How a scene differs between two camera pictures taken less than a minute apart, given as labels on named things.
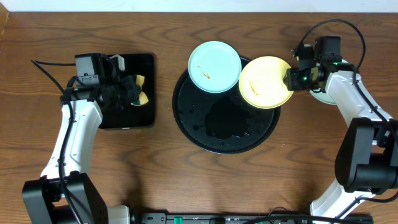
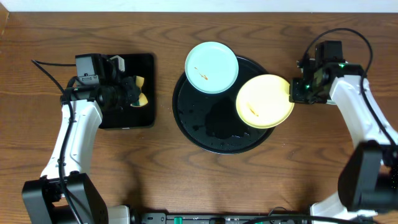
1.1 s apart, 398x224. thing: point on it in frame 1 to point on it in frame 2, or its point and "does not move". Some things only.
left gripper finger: x=121 y=61 does not move
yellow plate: x=261 y=83 to x=263 y=101
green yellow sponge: x=143 y=98 does not move
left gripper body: x=130 y=90 does not move
